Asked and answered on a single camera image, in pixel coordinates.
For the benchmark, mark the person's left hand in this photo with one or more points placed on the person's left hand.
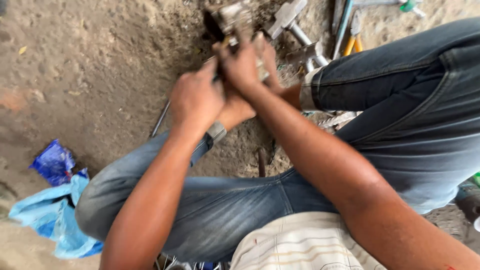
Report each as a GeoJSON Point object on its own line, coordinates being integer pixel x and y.
{"type": "Point", "coordinates": [195, 99]}

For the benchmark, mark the person's right hand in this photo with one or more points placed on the person's right hand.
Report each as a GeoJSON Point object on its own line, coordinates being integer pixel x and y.
{"type": "Point", "coordinates": [243, 69]}

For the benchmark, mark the person's left fingers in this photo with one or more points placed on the person's left fingers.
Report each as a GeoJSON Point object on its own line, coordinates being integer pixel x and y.
{"type": "Point", "coordinates": [214, 71]}

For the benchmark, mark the person's right fingers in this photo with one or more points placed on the person's right fingers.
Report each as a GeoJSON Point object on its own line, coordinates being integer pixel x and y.
{"type": "Point", "coordinates": [240, 48]}

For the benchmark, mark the grey metal engine part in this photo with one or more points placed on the grey metal engine part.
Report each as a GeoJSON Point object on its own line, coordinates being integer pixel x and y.
{"type": "Point", "coordinates": [230, 18]}

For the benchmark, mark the person's left foot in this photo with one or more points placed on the person's left foot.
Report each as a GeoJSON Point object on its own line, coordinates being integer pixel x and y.
{"type": "Point", "coordinates": [234, 110]}

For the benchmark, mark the grey metal T-shaped tool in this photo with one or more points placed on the grey metal T-shaped tool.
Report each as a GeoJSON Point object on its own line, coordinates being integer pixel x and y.
{"type": "Point", "coordinates": [287, 17]}
{"type": "Point", "coordinates": [305, 55]}

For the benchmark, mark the person's right ankle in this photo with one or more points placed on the person's right ankle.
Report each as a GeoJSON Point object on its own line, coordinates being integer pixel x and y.
{"type": "Point", "coordinates": [292, 95]}

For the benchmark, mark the thin grey metal rod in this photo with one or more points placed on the thin grey metal rod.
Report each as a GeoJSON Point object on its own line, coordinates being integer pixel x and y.
{"type": "Point", "coordinates": [160, 119]}

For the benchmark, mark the dark flat metal bar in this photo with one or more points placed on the dark flat metal bar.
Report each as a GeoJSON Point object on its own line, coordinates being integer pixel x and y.
{"type": "Point", "coordinates": [336, 15]}

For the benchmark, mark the rusty short metal rod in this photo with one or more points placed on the rusty short metal rod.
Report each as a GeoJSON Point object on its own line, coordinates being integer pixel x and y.
{"type": "Point", "coordinates": [261, 162]}

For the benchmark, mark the teal metal rod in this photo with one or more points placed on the teal metal rod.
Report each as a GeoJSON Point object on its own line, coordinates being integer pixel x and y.
{"type": "Point", "coordinates": [343, 26]}

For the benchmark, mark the person's blue jeans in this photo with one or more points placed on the person's blue jeans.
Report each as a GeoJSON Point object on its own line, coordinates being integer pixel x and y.
{"type": "Point", "coordinates": [393, 112]}

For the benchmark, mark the green-capped metal tool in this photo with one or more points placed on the green-capped metal tool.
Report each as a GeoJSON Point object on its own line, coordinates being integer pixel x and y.
{"type": "Point", "coordinates": [408, 5]}

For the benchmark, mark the dark blue crumpled packet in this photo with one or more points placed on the dark blue crumpled packet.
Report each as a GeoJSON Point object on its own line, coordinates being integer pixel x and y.
{"type": "Point", "coordinates": [54, 163]}

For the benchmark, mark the cream striped shirt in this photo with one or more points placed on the cream striped shirt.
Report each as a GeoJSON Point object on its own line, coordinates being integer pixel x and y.
{"type": "Point", "coordinates": [300, 243]}

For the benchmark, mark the light blue plastic bag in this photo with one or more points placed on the light blue plastic bag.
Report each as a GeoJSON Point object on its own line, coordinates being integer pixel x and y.
{"type": "Point", "coordinates": [56, 221]}

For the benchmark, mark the dark object with green piece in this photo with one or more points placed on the dark object with green piece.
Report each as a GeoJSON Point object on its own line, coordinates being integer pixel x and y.
{"type": "Point", "coordinates": [468, 198]}

